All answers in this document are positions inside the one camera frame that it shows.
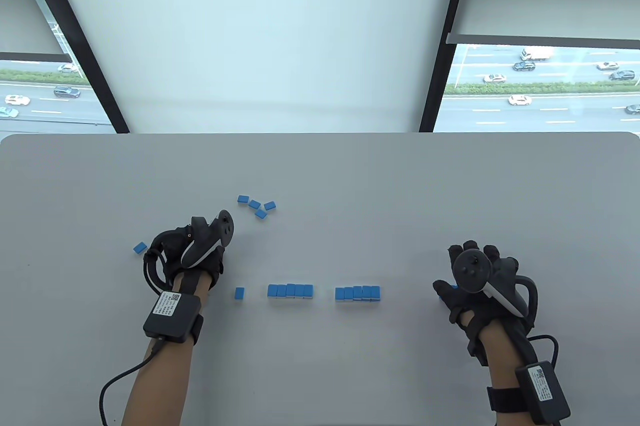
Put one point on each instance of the person's right hand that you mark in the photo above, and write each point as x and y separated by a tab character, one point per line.
458	306

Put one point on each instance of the person's left hand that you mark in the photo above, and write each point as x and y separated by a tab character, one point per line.
212	268

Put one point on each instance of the blue mahjong tile wall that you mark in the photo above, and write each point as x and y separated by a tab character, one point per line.
454	288
357	292
290	290
240	293

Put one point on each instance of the blue mahjong tiles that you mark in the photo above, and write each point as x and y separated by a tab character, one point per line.
255	204

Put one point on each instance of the person's left forearm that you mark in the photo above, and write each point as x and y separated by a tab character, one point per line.
165	371

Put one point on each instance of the person's right forearm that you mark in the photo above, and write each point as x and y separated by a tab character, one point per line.
499	356

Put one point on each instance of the black white handheld controller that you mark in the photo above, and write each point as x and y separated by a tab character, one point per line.
471	271
225	226

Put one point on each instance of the wide white roller blind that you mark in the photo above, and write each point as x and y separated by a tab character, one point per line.
250	36

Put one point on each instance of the black window frame pillar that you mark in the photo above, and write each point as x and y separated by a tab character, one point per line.
75	41
445	46

